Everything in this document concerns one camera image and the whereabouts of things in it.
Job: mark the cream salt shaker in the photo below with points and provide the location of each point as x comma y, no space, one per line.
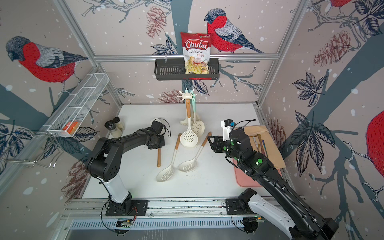
119,123

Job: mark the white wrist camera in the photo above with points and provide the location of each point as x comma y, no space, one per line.
157,127
227,126

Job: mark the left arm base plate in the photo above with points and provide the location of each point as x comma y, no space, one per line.
128,208

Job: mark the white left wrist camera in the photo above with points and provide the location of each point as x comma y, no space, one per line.
157,127

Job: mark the red orange packet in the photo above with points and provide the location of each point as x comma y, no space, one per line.
71,127

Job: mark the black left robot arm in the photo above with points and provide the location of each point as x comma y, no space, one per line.
105,161

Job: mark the gold spoon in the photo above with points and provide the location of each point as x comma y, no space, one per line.
259,144

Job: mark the Chuba cassava chips bag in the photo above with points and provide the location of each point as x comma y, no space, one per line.
196,51

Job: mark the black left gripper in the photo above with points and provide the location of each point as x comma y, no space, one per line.
162,144

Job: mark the cream utensil rack stand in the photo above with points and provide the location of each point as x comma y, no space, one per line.
191,107

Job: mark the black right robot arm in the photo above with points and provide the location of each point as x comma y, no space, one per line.
295,218

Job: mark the black lid pepper shaker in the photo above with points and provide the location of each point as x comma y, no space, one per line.
114,130

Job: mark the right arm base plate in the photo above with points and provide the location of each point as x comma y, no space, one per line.
237,206

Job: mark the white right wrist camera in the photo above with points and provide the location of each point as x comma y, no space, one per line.
227,126

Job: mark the wire hook rack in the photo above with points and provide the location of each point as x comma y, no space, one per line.
24,147

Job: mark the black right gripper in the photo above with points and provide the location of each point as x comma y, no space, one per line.
218,142

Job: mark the pink tray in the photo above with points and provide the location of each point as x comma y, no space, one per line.
245,181

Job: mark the cream skimmer round head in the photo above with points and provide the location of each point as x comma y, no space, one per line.
188,138

